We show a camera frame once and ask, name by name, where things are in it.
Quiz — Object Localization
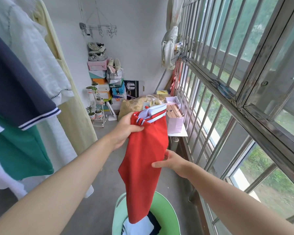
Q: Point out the lilac paper gift bag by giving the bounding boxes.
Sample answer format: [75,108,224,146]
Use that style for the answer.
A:
[165,96,185,134]

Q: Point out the white wire plant stand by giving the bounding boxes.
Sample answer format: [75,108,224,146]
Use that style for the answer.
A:
[89,90,108,129]

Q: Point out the beige patterned sack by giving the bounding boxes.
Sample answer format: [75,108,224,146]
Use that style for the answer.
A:
[118,94,167,121]

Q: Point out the pale yellow garment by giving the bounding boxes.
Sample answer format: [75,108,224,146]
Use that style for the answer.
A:
[32,0,98,156]

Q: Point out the white small table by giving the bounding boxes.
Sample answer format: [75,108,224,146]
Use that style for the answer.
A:
[167,123,188,151]

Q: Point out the person's right forearm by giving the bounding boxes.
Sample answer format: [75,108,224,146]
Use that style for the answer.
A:
[186,164,294,235]

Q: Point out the green plastic laundry basket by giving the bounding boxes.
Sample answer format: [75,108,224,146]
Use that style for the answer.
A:
[112,191,181,235]

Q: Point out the white desk lamp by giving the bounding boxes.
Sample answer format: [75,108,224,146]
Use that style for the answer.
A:
[105,101,118,121]

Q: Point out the silver shopping bag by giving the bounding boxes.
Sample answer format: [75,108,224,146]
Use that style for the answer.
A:
[106,65,124,84]

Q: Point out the orange clothes hangers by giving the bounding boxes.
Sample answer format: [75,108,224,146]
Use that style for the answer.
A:
[170,58,183,96]

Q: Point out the metal clip drying hanger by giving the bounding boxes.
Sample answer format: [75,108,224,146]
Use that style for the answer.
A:
[79,0,118,39]

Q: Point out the navy and green polo shirt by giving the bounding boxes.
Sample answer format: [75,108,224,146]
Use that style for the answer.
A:
[0,27,62,181]

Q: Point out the black cookware box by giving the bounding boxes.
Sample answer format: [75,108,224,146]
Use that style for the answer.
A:
[124,80,146,99]

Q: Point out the white shoes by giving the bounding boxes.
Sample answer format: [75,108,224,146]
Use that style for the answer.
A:
[107,58,123,71]

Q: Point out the person's right hand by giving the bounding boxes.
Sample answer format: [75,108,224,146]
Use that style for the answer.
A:
[151,149,194,179]

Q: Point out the white and navy garment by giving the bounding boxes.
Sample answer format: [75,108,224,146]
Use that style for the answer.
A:
[122,211,162,235]

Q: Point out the white sneaker pair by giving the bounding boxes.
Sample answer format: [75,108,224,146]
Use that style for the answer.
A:
[88,42,106,53]

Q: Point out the grey sneaker pair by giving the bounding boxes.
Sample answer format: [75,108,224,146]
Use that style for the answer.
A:
[88,52,107,62]

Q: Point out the stack of shoe boxes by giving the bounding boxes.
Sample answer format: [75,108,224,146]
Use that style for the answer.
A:
[87,59,127,116]

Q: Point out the white textured blouse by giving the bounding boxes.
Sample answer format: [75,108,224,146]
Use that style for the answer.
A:
[0,0,74,106]

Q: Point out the red polo shirt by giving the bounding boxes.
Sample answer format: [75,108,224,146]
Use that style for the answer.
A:
[118,104,170,225]

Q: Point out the person's left hand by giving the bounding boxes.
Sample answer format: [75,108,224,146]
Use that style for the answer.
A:
[112,112,145,151]

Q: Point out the steel window grille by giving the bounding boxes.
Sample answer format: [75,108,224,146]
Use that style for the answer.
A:
[171,0,294,235]

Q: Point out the white knotted curtain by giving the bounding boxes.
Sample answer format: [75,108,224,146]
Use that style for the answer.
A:
[161,0,185,71]

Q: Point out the brown cardboard box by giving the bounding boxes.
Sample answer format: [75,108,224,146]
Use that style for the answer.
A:
[166,104,183,118]

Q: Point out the person's left forearm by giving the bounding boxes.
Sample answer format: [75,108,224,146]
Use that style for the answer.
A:
[0,133,121,235]

